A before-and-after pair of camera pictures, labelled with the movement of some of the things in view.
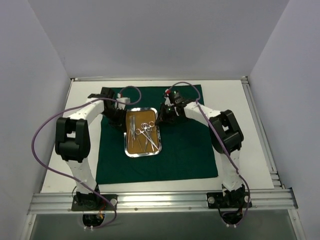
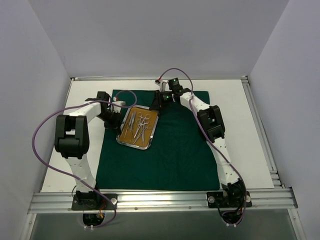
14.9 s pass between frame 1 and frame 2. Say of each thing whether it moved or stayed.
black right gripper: moved
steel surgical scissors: moved
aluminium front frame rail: stayed
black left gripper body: moved
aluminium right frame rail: stayed
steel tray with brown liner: moved
